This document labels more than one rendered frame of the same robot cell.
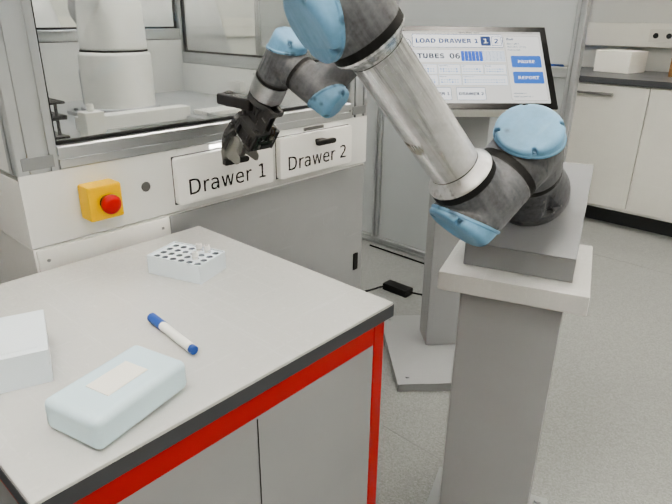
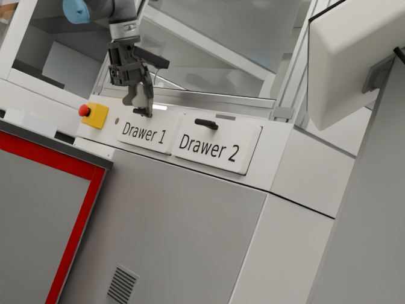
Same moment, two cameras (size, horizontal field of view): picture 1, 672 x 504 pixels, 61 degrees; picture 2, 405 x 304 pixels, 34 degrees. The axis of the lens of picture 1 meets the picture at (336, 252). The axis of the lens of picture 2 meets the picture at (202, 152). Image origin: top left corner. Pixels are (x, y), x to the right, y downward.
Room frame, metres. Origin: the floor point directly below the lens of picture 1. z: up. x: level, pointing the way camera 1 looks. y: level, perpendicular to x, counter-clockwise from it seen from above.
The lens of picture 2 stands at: (1.97, -1.40, 0.73)
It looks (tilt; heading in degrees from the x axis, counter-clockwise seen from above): 4 degrees up; 104
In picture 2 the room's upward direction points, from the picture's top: 20 degrees clockwise
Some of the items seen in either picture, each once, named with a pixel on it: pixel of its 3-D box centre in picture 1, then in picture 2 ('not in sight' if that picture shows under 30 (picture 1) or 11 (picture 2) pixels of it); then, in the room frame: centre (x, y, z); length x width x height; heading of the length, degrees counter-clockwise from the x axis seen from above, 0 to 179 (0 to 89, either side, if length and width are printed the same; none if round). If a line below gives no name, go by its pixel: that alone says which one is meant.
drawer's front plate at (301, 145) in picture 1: (316, 150); (213, 141); (1.61, 0.06, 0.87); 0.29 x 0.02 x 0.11; 138
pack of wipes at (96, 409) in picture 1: (119, 392); not in sight; (0.61, 0.27, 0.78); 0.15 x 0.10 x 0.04; 152
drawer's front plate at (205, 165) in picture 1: (226, 170); (148, 128); (1.38, 0.27, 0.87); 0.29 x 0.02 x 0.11; 138
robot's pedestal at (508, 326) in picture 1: (498, 406); not in sight; (1.12, -0.39, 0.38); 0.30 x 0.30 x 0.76; 67
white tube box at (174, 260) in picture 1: (187, 261); (31, 123); (1.03, 0.29, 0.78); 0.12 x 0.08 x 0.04; 66
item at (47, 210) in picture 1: (137, 140); (282, 183); (1.73, 0.60, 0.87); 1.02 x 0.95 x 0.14; 138
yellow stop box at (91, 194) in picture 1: (101, 200); (94, 114); (1.12, 0.48, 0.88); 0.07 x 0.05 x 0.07; 138
